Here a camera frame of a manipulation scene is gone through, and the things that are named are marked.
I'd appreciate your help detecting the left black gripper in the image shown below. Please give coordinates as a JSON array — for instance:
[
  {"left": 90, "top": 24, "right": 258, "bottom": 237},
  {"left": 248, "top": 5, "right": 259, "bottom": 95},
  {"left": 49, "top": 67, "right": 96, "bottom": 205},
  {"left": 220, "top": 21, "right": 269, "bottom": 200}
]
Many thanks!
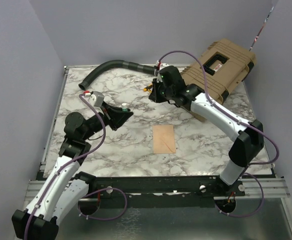
[{"left": 82, "top": 100, "right": 133, "bottom": 141}]

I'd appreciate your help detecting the small green glue stick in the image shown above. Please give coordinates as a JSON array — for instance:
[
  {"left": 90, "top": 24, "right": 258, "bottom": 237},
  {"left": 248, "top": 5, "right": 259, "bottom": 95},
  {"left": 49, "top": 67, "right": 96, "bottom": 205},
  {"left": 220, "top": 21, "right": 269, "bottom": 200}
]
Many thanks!
[{"left": 121, "top": 102, "right": 128, "bottom": 112}]

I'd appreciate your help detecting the pink tan envelope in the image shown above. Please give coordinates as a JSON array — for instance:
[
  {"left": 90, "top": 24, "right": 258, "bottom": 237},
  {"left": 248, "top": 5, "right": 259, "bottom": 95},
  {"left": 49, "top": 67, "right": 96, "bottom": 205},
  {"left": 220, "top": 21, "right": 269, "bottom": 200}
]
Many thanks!
[{"left": 152, "top": 124, "right": 176, "bottom": 154}]

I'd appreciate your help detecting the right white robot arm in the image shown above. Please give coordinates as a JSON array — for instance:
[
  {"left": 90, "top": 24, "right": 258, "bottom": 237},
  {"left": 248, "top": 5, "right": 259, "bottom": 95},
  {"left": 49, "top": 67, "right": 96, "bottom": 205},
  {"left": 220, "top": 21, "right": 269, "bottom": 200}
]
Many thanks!
[{"left": 149, "top": 65, "right": 264, "bottom": 196}]

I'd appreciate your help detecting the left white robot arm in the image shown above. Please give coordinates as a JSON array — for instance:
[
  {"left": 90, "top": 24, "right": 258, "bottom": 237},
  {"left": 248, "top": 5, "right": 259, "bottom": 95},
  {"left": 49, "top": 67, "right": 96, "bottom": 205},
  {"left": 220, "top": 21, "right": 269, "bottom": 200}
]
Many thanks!
[{"left": 12, "top": 102, "right": 133, "bottom": 240}]

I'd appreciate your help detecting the small yellow black tool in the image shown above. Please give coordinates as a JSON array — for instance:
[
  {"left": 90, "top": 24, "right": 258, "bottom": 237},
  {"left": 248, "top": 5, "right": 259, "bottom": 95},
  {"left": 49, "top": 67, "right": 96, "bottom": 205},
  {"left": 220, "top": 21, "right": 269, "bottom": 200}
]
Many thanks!
[{"left": 143, "top": 85, "right": 152, "bottom": 92}]

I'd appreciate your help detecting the tan plastic toolbox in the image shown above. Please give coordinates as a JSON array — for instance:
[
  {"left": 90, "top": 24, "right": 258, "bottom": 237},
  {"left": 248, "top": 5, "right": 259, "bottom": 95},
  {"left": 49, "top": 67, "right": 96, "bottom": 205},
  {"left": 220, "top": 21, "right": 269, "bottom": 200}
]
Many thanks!
[{"left": 174, "top": 38, "right": 257, "bottom": 123}]

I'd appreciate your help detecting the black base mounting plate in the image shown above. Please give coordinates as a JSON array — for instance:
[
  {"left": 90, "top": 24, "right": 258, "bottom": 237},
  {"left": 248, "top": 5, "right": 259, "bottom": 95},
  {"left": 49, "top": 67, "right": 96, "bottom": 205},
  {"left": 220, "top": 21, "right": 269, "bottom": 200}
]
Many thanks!
[{"left": 37, "top": 171, "right": 285, "bottom": 210}]

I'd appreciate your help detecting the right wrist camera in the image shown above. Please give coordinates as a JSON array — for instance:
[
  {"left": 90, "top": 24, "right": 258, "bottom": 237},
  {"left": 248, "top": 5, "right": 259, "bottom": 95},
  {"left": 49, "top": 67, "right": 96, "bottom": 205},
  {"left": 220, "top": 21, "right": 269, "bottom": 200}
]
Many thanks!
[{"left": 154, "top": 61, "right": 169, "bottom": 75}]

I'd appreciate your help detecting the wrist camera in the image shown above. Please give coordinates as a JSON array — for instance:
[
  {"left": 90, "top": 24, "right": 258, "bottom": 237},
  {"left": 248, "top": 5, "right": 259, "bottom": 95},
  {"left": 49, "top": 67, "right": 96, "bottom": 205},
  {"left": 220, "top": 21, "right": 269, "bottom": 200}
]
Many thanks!
[
  {"left": 84, "top": 91, "right": 105, "bottom": 108},
  {"left": 154, "top": 61, "right": 169, "bottom": 75}
]

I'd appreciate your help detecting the dark grey flexible hose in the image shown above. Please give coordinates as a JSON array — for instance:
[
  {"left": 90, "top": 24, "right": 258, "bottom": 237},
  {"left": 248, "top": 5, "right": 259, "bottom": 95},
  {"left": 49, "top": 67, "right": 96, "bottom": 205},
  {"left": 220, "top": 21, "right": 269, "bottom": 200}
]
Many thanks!
[{"left": 78, "top": 59, "right": 161, "bottom": 91}]

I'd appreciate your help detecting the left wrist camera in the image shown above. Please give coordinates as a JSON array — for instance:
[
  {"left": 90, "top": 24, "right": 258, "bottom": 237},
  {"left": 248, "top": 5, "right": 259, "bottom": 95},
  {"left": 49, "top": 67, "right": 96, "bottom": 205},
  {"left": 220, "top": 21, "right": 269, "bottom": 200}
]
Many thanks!
[{"left": 84, "top": 91, "right": 105, "bottom": 108}]

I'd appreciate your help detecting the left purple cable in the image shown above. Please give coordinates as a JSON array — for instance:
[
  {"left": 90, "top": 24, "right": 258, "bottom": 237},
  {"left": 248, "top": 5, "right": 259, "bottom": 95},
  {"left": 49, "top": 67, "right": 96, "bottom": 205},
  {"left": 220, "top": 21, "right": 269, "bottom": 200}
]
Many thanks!
[{"left": 23, "top": 92, "right": 128, "bottom": 240}]

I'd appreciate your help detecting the striped cord in corner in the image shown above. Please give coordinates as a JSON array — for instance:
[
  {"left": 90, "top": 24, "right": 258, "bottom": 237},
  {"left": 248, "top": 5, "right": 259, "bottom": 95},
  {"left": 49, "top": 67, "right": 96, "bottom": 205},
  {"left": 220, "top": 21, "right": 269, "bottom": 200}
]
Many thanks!
[{"left": 248, "top": 6, "right": 274, "bottom": 52}]

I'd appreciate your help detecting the aluminium rail frame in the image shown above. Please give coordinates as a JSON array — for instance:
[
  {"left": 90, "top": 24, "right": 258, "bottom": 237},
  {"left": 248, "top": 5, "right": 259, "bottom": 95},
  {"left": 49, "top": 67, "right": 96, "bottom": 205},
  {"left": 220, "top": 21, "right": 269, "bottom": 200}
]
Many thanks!
[{"left": 13, "top": 66, "right": 292, "bottom": 240}]

